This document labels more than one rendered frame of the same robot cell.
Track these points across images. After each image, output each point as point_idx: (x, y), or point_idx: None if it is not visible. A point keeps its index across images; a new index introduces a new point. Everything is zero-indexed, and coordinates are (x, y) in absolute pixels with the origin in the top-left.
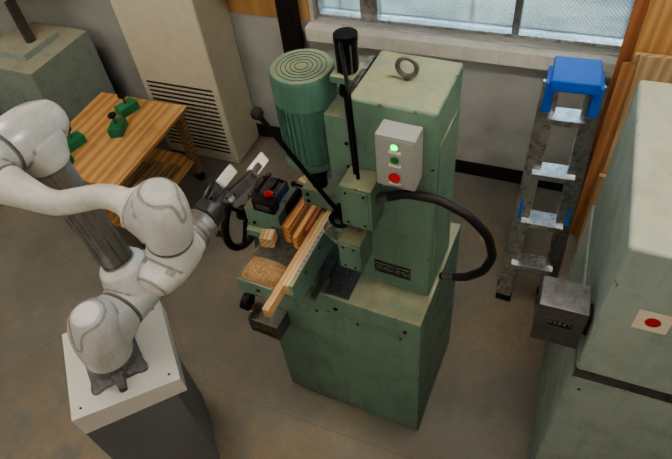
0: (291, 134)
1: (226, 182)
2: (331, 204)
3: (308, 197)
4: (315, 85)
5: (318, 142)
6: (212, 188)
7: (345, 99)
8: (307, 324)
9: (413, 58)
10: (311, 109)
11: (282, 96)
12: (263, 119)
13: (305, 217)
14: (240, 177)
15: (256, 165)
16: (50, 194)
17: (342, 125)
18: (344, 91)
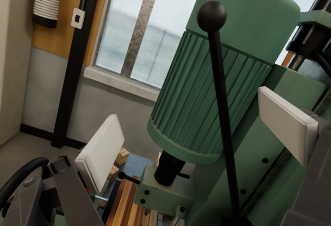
0: (209, 94)
1: (106, 169)
2: (241, 221)
3: (145, 196)
4: (299, 16)
5: (235, 117)
6: (68, 198)
7: (320, 55)
8: None
9: None
10: (272, 55)
11: (247, 14)
12: (219, 34)
13: (128, 224)
14: (317, 155)
15: (316, 115)
16: None
17: (307, 93)
18: (314, 46)
